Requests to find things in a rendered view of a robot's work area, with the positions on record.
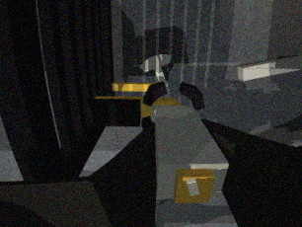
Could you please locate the grey rectangular block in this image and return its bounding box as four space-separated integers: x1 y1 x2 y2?
238 54 302 82

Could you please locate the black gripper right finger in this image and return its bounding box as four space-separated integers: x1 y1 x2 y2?
201 118 302 227

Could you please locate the black slatted rack door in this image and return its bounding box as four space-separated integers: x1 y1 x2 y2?
0 0 228 204

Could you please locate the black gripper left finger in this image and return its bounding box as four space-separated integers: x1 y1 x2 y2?
0 126 157 227

